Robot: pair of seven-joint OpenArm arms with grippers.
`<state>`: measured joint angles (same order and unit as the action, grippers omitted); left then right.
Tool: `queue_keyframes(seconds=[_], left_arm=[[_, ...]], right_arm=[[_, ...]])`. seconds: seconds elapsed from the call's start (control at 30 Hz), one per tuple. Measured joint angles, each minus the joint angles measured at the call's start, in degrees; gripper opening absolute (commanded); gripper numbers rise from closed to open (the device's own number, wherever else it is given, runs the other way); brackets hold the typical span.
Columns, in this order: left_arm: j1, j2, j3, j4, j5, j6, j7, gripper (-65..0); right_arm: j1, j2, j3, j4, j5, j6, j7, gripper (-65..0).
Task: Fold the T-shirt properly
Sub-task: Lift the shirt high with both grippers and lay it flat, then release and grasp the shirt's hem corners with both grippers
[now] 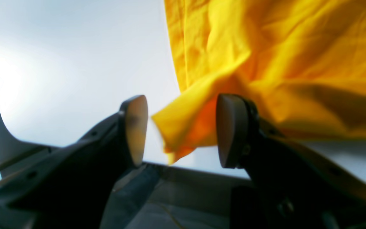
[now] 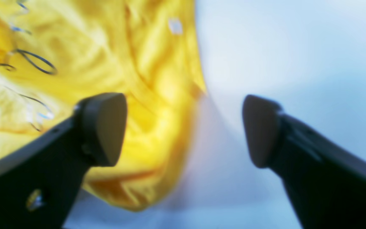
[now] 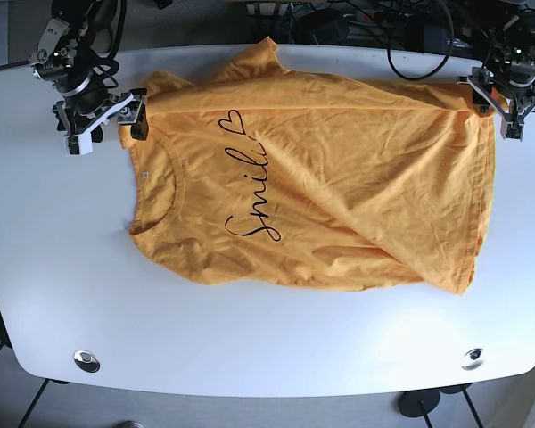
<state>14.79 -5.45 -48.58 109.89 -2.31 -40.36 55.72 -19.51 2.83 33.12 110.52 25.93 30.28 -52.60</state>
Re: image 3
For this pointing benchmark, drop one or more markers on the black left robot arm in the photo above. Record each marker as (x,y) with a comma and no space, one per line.
(470,22)

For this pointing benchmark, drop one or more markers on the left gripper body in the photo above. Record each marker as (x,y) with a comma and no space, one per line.
(507,74)

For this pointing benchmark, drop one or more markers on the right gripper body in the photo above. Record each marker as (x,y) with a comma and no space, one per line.
(65,58)

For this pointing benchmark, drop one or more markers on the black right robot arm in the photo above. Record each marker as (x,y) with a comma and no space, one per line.
(112,11)

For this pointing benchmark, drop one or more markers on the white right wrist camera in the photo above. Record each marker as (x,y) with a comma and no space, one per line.
(79,145)

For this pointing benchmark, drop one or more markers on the yellow printed T-shirt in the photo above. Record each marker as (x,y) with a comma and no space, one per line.
(311,180)

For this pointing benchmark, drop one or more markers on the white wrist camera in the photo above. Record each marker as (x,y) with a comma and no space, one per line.
(79,145)
(512,130)

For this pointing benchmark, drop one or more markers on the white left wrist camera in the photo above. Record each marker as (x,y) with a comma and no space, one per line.
(512,130)

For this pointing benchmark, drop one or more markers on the chrome table grommet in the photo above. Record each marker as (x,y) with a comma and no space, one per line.
(86,361)
(472,359)

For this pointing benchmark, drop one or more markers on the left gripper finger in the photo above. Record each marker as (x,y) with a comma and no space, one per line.
(480,102)

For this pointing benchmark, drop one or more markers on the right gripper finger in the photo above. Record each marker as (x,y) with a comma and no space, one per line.
(140,128)

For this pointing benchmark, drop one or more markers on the grey sneaker shoe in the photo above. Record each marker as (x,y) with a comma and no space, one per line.
(129,424)

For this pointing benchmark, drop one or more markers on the black round stand base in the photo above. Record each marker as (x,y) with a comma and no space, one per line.
(418,403)

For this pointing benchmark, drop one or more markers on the black power adapter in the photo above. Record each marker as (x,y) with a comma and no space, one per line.
(321,27)

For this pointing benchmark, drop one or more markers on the left chrome table grommet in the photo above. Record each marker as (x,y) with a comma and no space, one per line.
(86,361)

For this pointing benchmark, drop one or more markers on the right chrome table grommet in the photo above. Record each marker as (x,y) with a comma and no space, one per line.
(472,359)

